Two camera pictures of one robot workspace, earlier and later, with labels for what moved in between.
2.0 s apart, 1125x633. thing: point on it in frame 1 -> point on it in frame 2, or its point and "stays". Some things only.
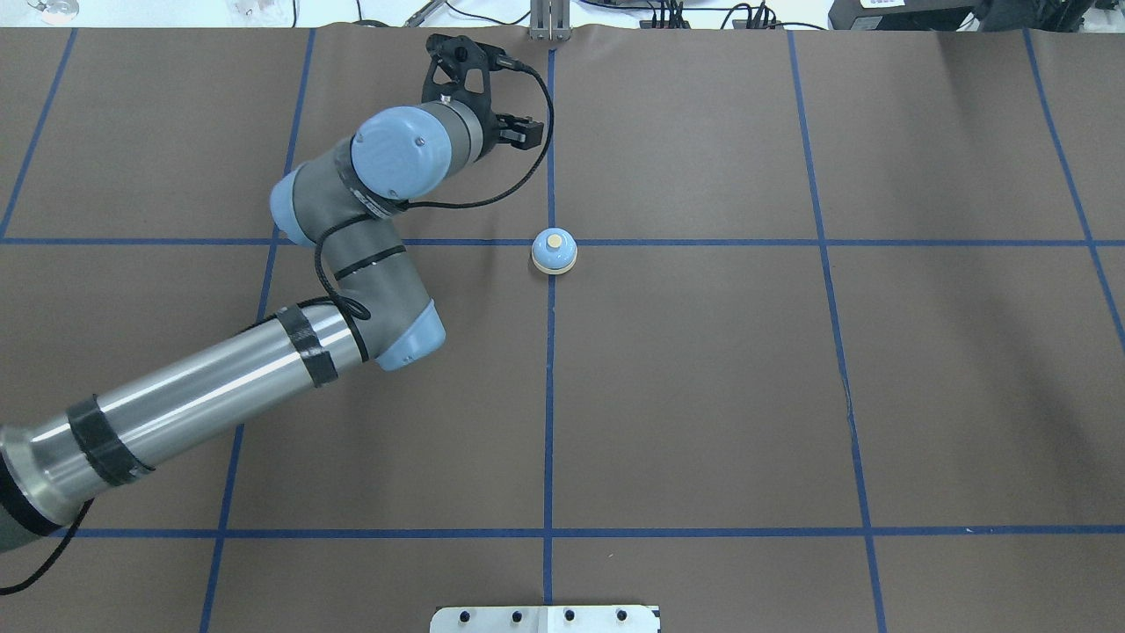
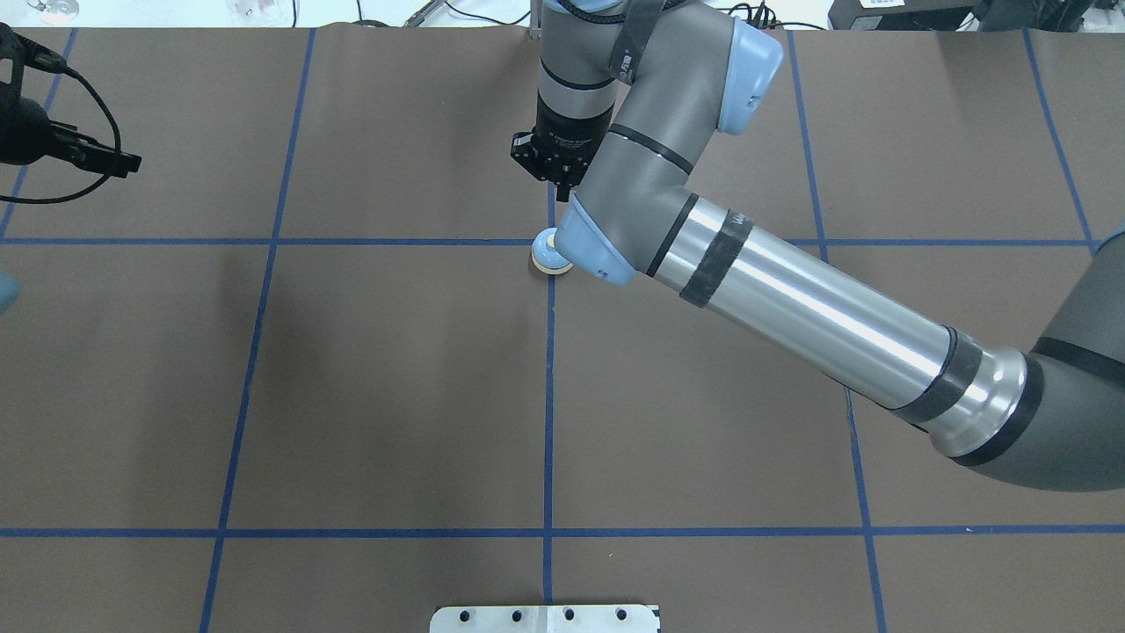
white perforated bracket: [545, 619] stays
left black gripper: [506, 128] -> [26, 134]
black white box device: [904, 15] stays
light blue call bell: [554, 251] stays
